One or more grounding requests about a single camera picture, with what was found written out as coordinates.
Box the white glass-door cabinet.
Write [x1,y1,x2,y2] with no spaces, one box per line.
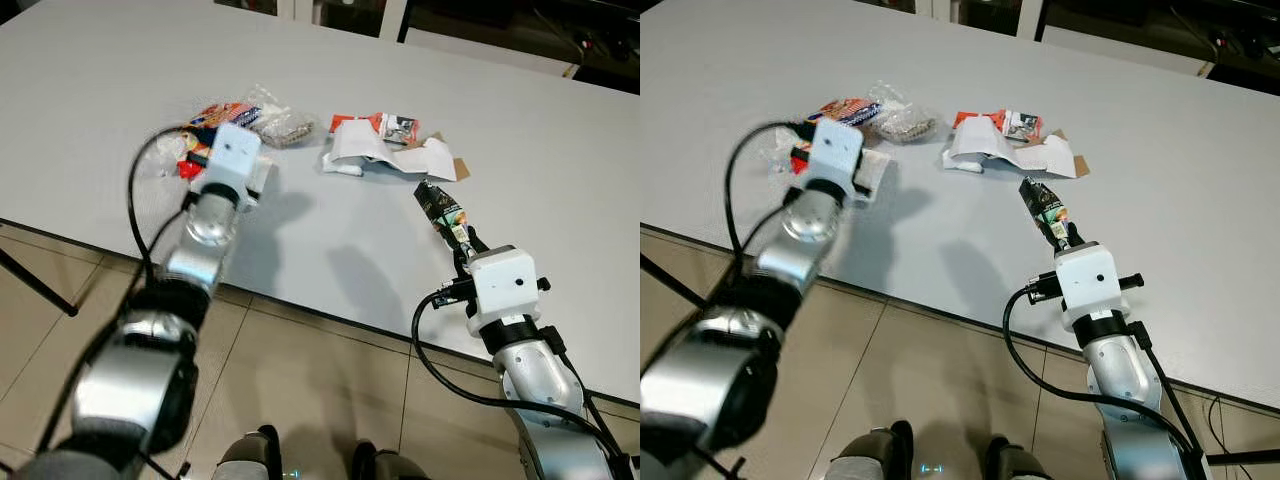
[275,0,411,43]
[915,0,1046,41]

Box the black floor cable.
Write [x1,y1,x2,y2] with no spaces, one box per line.
[1205,398,1280,467]

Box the robot right leg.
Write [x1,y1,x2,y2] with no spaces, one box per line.
[985,435,1051,480]
[350,440,433,480]

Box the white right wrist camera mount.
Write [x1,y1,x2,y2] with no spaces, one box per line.
[467,247,541,336]
[1055,242,1126,329]

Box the robot left leg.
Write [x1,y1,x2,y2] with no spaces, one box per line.
[213,425,286,480]
[828,420,916,480]

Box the clear bag of brown bits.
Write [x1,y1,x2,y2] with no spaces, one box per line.
[868,82,939,144]
[245,85,319,149]

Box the crumpled white paper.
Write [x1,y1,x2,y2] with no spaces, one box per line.
[320,120,459,183]
[942,118,1079,179]

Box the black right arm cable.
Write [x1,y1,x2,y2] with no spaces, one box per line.
[1003,275,1201,451]
[412,280,626,461]

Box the brown cardboard scrap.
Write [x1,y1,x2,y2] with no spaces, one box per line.
[428,130,471,183]
[1050,128,1091,179]

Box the black table leg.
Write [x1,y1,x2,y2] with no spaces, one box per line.
[0,248,79,318]
[640,255,701,309]

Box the red white picture packet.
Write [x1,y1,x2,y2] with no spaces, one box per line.
[952,108,1043,143]
[330,112,421,146]

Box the robot leg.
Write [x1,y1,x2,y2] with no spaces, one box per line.
[213,425,286,480]
[828,420,916,480]
[350,440,433,480]
[985,435,1051,480]

